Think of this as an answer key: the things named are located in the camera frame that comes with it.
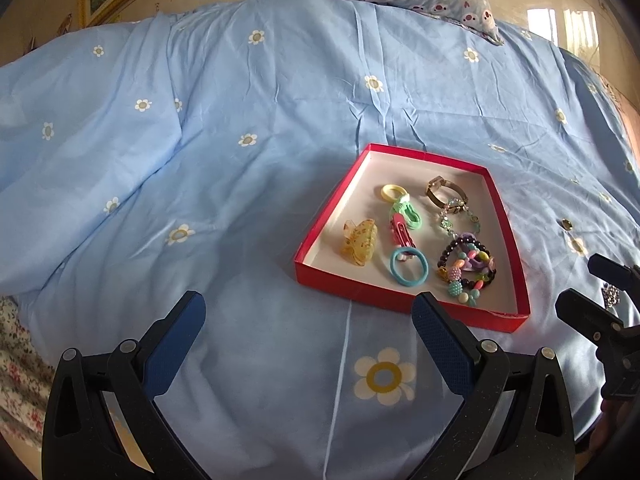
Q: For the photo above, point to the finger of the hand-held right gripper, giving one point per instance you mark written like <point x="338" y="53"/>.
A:
<point x="587" y="315"/>
<point x="617" y="275"/>

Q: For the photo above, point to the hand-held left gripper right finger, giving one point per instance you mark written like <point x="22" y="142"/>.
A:
<point x="442" y="345"/>

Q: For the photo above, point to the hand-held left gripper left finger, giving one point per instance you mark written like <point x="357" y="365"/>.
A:
<point x="175" y="345"/>

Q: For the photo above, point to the dark sparkly bead ornament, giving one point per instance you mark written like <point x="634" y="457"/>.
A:
<point x="611" y="295"/>

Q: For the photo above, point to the red hair clip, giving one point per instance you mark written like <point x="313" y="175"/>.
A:
<point x="401" y="230"/>

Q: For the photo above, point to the yellow claw hair clip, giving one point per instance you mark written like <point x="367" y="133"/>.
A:
<point x="362" y="242"/>

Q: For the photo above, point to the red shallow cardboard box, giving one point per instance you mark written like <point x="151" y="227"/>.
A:
<point x="360" y="180"/>

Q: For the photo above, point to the small round gold ornament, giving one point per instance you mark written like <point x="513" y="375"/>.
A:
<point x="566" y="223"/>

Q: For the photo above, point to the light blue floral blanket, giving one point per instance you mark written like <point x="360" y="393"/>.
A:
<point x="250" y="210"/>

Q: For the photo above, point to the floral patterned cloth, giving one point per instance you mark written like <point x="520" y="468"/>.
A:
<point x="20" y="375"/>

